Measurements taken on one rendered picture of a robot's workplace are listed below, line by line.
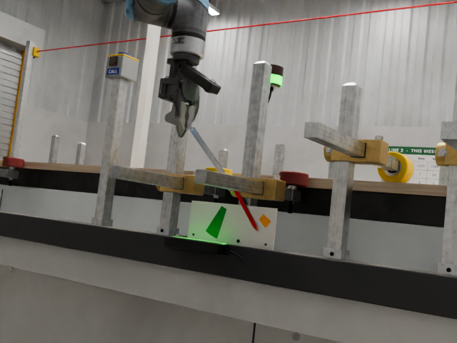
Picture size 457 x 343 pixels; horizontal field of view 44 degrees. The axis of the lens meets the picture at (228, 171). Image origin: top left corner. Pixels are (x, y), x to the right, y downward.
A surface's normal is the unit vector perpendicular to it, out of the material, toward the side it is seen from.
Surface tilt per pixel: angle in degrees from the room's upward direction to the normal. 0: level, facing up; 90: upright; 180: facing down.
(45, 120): 90
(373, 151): 90
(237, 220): 90
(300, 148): 90
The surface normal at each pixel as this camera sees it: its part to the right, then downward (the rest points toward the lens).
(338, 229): -0.56, -0.13
